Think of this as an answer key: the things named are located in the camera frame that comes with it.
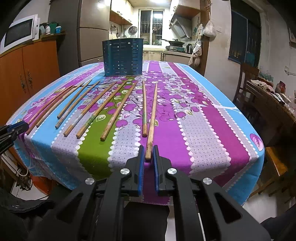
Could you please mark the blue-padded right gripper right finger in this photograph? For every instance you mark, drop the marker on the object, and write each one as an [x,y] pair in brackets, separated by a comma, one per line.
[176,184]

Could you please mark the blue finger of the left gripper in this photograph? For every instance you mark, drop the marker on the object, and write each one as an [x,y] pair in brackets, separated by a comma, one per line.
[10,132]

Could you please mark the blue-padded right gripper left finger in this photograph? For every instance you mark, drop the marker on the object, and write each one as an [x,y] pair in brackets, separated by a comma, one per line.
[126,182]

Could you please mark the wooden chopstick green band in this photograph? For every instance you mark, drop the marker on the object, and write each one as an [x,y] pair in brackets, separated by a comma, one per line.
[144,111]

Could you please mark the dark red-brown chopstick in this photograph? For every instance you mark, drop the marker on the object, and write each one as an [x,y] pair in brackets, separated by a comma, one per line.
[32,127]

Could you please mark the light wooden chopstick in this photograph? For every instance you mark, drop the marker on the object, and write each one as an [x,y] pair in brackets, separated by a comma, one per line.
[117,112]

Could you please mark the short tan chopstick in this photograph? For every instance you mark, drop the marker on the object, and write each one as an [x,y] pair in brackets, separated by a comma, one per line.
[81,88]

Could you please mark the brown chopstick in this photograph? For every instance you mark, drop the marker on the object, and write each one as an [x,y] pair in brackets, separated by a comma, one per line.
[57,103]

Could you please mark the kitchen range hood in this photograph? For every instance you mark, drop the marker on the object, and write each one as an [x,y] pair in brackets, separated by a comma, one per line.
[182,27]

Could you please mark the orange wooden cabinet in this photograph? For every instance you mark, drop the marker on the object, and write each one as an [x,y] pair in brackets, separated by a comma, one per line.
[26,69]

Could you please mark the colourful floral striped tablecloth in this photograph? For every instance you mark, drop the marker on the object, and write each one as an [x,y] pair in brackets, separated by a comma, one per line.
[197,128]

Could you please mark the white microwave oven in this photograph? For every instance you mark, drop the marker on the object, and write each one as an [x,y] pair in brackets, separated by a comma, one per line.
[20,31]

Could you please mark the small wooden stool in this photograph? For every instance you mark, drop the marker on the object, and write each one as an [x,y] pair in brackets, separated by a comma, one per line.
[276,168]

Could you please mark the blue perforated utensil holder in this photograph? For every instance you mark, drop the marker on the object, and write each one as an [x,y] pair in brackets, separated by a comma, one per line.
[123,57]

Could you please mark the grey brown refrigerator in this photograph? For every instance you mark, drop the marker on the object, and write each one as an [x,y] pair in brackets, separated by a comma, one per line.
[86,26]

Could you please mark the dark wooden side table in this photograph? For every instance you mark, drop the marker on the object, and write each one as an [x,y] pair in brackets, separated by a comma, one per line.
[274,123]

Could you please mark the electric kettle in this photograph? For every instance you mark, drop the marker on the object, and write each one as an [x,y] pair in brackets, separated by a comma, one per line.
[189,48]

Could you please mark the black wok on stove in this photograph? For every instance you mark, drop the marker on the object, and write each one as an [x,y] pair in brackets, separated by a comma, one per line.
[175,43]

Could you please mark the wooden chair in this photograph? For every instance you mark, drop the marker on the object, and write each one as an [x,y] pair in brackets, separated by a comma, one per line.
[247,73]

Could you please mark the white plastic bag hanging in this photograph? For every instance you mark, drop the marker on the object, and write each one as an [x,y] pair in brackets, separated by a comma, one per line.
[209,30]

